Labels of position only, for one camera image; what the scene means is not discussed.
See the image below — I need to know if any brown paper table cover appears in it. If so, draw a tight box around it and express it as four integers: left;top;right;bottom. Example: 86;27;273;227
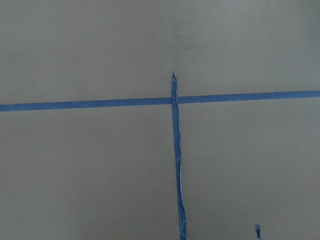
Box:
0;0;320;240

